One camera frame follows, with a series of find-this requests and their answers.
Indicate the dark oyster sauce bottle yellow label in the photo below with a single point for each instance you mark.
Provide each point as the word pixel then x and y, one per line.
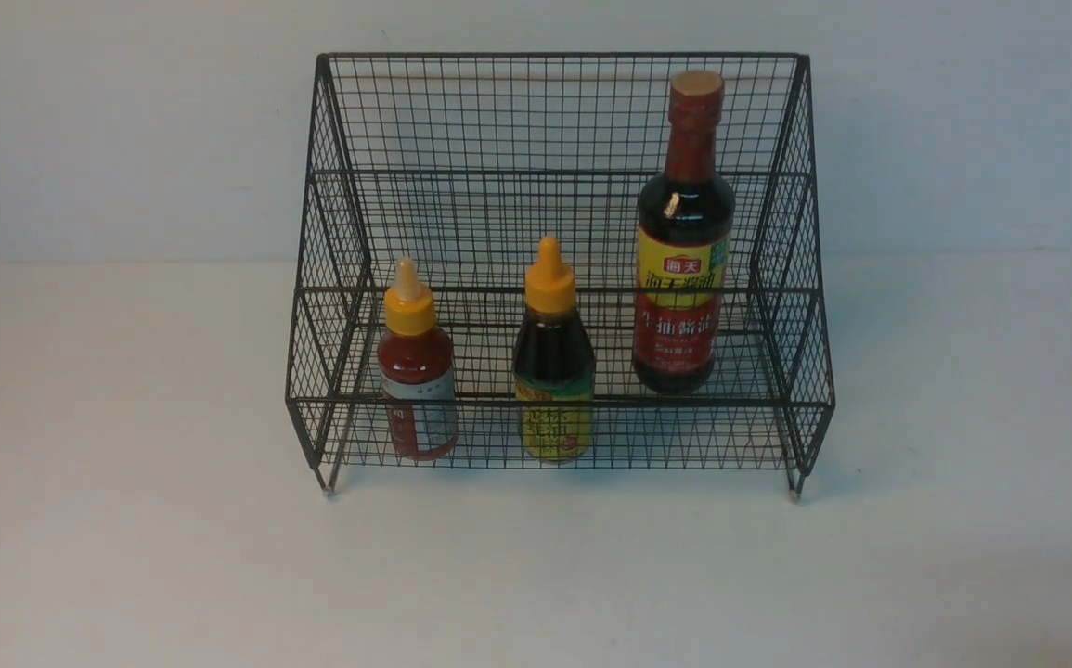
pixel 553 364

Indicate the red ketchup bottle yellow cap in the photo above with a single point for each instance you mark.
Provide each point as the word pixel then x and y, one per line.
pixel 416 363

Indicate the tall soy sauce bottle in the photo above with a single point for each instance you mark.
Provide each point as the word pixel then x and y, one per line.
pixel 683 246

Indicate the black wire mesh rack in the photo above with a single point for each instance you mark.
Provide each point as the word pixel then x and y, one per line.
pixel 463 161

